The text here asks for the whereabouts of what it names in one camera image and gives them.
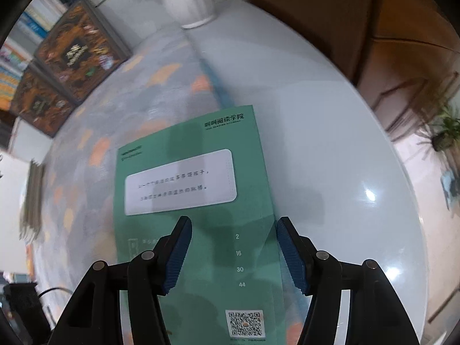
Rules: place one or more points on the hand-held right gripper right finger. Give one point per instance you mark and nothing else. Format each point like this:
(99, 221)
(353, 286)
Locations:
(291, 258)

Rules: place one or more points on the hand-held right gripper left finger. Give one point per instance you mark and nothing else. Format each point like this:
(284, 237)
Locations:
(178, 258)

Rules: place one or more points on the pile of thin picture books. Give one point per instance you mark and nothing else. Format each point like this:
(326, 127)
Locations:
(34, 201)

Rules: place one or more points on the teal green book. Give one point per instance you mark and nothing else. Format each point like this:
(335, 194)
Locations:
(201, 133)

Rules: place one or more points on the stacks of orange blue shelf books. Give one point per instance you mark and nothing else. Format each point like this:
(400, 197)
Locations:
(32, 18)

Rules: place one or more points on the white bookshelf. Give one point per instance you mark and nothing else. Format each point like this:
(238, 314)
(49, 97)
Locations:
(28, 140)

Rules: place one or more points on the green plant with white blossoms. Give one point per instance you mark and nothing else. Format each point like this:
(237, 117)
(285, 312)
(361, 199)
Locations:
(445, 129)

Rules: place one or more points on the dark brown ornate book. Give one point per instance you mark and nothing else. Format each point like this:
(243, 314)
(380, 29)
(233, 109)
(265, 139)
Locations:
(39, 104)
(79, 50)

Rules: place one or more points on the white vase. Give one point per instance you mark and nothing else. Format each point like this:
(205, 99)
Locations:
(187, 0)

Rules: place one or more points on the brown wooden cabinet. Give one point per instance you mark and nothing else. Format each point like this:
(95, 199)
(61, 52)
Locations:
(359, 7)

